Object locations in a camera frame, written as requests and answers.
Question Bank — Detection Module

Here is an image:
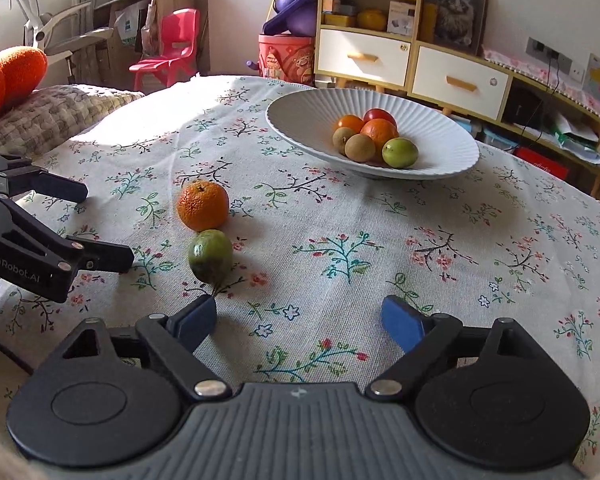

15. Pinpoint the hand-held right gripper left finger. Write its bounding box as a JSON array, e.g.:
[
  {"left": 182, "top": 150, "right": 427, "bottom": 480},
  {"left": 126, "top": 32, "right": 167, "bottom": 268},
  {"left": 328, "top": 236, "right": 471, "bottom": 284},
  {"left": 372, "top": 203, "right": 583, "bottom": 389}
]
[{"left": 60, "top": 294, "right": 232, "bottom": 401}]

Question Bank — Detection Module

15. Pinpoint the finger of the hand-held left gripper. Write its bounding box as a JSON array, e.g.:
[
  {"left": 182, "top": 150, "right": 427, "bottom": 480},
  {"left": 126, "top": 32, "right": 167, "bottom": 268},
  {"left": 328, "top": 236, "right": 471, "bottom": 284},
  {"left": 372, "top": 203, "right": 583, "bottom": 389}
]
[
  {"left": 0, "top": 192, "right": 135, "bottom": 275},
  {"left": 0, "top": 152, "right": 88, "bottom": 204}
]

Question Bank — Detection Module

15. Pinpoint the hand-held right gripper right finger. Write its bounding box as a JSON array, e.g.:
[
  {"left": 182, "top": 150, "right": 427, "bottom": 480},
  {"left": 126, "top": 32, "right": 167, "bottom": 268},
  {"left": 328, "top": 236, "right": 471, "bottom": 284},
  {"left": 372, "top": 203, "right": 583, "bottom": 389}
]
[{"left": 364, "top": 295, "right": 538, "bottom": 401}]

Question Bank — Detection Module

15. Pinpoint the green jujube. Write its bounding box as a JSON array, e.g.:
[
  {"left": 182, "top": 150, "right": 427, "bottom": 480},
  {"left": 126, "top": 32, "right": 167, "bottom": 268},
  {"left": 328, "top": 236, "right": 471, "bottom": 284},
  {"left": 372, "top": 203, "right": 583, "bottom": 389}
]
[
  {"left": 381, "top": 137, "right": 419, "bottom": 169},
  {"left": 188, "top": 229, "right": 234, "bottom": 285}
]

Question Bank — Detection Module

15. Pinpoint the bumpy orange mandarin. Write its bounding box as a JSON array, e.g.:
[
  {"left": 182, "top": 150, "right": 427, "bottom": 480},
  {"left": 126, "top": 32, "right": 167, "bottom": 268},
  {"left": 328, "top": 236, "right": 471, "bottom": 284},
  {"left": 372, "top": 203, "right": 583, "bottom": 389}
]
[{"left": 176, "top": 180, "right": 230, "bottom": 232}]

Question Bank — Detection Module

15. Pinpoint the brown kiwi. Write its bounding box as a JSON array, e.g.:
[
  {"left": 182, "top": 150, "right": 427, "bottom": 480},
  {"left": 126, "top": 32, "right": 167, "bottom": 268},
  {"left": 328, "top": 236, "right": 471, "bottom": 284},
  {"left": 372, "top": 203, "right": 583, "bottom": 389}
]
[
  {"left": 344, "top": 133, "right": 377, "bottom": 163},
  {"left": 332, "top": 127, "right": 358, "bottom": 156}
]

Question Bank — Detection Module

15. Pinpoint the smooth orange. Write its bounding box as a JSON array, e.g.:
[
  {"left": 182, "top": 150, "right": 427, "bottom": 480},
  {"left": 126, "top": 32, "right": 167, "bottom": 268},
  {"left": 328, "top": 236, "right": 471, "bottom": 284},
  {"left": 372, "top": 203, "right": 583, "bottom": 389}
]
[{"left": 360, "top": 118, "right": 400, "bottom": 152}]

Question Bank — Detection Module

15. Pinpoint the orange tomato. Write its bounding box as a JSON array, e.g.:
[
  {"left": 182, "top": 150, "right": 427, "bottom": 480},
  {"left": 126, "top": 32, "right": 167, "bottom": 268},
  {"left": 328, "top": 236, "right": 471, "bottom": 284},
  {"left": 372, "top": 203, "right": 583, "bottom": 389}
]
[{"left": 336, "top": 114, "right": 366, "bottom": 134}]

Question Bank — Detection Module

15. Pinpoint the red tomato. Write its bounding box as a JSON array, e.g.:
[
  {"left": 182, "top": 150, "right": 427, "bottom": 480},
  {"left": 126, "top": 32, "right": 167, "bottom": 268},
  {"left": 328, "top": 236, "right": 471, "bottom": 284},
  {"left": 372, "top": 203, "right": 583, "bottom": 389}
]
[{"left": 362, "top": 108, "right": 398, "bottom": 128}]

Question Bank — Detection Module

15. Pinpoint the white ribbed plate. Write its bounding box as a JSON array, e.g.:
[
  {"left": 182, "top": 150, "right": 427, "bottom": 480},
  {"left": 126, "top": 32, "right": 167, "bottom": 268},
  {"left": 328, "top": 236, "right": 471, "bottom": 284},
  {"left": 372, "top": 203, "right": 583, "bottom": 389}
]
[{"left": 266, "top": 87, "right": 481, "bottom": 181}]

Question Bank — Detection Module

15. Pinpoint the beige knitted blanket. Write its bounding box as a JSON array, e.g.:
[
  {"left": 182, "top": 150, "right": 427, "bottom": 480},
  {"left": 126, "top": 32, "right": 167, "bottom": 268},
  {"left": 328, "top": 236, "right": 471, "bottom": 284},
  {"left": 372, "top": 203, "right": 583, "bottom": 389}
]
[{"left": 0, "top": 84, "right": 146, "bottom": 158}]

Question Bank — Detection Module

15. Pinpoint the floral tablecloth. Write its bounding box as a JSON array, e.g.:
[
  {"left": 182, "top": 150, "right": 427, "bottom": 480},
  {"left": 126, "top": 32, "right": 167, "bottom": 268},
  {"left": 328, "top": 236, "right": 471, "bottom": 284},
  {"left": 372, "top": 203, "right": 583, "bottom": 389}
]
[{"left": 0, "top": 75, "right": 600, "bottom": 480}]

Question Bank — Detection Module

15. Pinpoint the orange plush cushion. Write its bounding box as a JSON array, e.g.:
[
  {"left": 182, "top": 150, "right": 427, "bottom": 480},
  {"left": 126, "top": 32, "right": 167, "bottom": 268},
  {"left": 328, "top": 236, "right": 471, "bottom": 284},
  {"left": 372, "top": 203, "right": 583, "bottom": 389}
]
[{"left": 0, "top": 46, "right": 48, "bottom": 130}]

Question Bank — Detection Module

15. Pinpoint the grey office chair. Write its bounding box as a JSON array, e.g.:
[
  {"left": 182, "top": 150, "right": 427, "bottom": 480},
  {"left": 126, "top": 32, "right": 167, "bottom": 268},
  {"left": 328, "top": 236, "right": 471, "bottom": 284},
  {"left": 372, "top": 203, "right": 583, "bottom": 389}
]
[{"left": 7, "top": 0, "right": 113, "bottom": 78}]

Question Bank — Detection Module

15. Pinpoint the person's fuzzy beige clothing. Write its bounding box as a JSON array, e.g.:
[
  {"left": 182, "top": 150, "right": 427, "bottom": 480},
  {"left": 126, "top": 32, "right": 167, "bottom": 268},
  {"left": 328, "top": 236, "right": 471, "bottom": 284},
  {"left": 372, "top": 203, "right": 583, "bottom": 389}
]
[{"left": 0, "top": 422, "right": 38, "bottom": 480}]

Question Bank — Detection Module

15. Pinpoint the red plastic chair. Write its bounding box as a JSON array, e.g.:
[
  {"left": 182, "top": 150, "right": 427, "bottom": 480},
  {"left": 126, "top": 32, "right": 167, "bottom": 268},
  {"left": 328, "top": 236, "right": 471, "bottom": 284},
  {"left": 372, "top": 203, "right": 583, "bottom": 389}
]
[{"left": 129, "top": 8, "right": 201, "bottom": 93}]

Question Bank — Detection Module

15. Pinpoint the white drawer with sticker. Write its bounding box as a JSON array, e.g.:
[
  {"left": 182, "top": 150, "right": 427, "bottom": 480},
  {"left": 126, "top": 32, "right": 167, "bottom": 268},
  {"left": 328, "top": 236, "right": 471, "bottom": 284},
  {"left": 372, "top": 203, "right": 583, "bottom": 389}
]
[{"left": 411, "top": 46, "right": 512, "bottom": 108}]

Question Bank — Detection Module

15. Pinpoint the black box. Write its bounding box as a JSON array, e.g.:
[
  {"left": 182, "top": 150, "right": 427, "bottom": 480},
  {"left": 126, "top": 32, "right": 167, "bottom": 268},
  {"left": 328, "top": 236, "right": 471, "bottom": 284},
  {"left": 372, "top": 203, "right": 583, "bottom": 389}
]
[{"left": 502, "top": 85, "right": 543, "bottom": 126}]

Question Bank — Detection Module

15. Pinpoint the green and white paper bag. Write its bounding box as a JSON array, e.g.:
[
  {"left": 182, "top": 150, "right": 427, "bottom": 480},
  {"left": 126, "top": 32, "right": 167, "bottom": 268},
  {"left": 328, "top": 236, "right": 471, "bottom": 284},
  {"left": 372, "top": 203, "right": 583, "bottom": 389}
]
[{"left": 550, "top": 110, "right": 600, "bottom": 163}]

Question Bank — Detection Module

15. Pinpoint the red festive bucket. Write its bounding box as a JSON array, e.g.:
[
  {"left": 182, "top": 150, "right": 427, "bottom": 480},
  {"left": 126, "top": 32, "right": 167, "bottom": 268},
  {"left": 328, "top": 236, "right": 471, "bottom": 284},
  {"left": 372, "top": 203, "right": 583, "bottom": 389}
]
[{"left": 257, "top": 34, "right": 317, "bottom": 87}]

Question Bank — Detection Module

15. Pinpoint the white drawer with keyhole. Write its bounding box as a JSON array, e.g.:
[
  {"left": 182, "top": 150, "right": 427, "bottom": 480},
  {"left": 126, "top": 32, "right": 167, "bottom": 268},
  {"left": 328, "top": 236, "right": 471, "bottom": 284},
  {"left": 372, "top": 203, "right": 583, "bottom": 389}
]
[{"left": 317, "top": 28, "right": 412, "bottom": 87}]

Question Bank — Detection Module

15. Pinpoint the low wooden sideboard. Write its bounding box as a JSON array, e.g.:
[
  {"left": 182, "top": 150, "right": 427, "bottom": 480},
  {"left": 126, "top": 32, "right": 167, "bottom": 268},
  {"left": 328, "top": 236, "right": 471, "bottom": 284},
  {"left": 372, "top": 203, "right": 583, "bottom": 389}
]
[{"left": 407, "top": 42, "right": 600, "bottom": 196}]

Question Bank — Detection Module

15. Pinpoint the pink lace runner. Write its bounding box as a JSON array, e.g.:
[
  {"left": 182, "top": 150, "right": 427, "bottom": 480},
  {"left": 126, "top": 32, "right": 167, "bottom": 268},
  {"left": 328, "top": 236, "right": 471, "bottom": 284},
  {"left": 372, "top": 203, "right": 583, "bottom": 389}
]
[{"left": 482, "top": 46, "right": 600, "bottom": 113}]

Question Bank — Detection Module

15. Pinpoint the purple ball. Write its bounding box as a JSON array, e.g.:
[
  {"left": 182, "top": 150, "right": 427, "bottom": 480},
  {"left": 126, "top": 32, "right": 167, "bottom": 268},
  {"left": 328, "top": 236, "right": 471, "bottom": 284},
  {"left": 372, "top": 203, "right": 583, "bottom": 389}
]
[{"left": 275, "top": 0, "right": 321, "bottom": 37}]

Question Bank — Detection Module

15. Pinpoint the yellow pomelo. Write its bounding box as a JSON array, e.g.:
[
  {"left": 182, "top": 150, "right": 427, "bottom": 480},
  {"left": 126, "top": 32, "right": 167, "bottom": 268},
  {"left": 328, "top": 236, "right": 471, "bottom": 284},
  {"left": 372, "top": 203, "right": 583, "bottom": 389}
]
[{"left": 356, "top": 8, "right": 387, "bottom": 32}]

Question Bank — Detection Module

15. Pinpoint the white cardboard box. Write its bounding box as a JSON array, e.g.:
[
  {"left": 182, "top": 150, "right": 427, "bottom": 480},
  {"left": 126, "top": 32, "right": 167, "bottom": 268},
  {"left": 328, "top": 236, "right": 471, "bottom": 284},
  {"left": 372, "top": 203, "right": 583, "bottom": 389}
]
[{"left": 386, "top": 1, "right": 417, "bottom": 36}]

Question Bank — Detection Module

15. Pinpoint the framed cat picture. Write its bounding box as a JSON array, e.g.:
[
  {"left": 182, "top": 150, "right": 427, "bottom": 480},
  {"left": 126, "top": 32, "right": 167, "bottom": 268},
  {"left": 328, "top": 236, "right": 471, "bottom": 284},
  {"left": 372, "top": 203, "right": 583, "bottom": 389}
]
[{"left": 426, "top": 0, "right": 491, "bottom": 56}]

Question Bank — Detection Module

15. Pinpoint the wall outlet panel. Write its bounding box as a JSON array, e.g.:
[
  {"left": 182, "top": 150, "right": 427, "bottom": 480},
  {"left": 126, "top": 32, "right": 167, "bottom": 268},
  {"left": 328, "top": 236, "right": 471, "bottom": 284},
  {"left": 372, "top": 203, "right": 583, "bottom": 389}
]
[{"left": 526, "top": 36, "right": 573, "bottom": 73}]

